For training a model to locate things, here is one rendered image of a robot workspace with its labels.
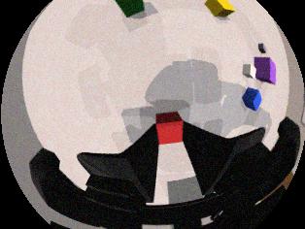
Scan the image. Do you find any purple block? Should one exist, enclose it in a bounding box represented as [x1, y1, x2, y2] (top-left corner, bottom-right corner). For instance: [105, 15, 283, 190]
[254, 56, 277, 84]

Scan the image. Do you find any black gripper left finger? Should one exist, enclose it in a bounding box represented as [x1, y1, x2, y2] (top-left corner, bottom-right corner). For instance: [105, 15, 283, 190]
[76, 123, 159, 204]

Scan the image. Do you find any green block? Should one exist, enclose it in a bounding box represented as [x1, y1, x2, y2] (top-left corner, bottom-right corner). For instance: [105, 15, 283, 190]
[114, 0, 141, 8]
[121, 0, 145, 17]

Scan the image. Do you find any blue block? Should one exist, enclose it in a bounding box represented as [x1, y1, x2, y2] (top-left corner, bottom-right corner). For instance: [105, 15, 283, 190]
[242, 87, 262, 111]

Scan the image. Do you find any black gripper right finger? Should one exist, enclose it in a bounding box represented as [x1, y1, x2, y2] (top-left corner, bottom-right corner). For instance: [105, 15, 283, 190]
[183, 120, 265, 196]

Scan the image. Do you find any yellow block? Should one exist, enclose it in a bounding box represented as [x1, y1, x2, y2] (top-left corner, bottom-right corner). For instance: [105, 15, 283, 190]
[204, 0, 235, 17]

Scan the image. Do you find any red block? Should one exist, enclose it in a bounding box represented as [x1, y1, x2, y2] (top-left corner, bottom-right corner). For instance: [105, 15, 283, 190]
[156, 112, 183, 145]

